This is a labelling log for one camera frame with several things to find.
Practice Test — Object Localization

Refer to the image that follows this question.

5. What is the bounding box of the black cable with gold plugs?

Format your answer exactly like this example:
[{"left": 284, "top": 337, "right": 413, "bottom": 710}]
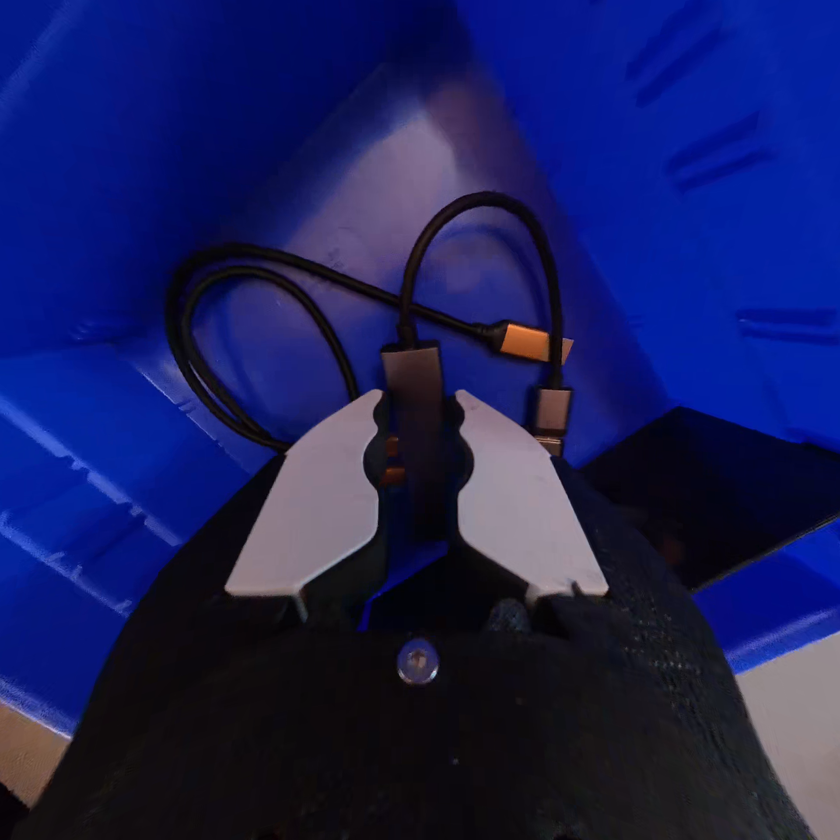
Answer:
[{"left": 165, "top": 243, "right": 575, "bottom": 490}]

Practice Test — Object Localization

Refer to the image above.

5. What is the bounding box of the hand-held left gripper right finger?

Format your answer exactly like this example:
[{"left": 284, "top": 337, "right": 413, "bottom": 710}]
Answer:
[{"left": 453, "top": 388, "right": 611, "bottom": 608}]

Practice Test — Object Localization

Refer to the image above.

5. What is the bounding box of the blue plastic bin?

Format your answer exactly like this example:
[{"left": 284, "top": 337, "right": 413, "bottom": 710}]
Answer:
[{"left": 0, "top": 0, "right": 840, "bottom": 736}]

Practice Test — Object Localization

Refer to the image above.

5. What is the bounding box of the black hub cable grey plug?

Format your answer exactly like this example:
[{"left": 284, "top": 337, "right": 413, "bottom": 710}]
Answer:
[{"left": 397, "top": 190, "right": 575, "bottom": 460}]

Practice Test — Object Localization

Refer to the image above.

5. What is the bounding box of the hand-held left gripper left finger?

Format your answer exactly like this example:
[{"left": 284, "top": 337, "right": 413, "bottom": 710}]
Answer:
[{"left": 223, "top": 388, "right": 389, "bottom": 608}]

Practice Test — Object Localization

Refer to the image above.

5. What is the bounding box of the black bin divider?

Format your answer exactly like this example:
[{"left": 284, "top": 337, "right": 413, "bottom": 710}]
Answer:
[{"left": 581, "top": 407, "right": 840, "bottom": 592}]

